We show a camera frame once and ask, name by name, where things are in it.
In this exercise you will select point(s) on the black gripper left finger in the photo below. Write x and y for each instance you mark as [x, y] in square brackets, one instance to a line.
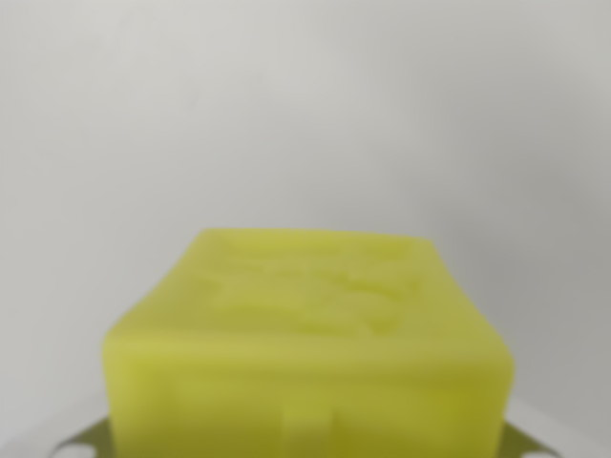
[93, 436]

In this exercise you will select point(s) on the yellow plastic cube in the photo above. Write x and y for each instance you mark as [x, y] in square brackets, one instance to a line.
[310, 343]

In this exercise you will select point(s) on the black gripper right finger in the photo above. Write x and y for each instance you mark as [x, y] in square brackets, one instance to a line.
[518, 441]

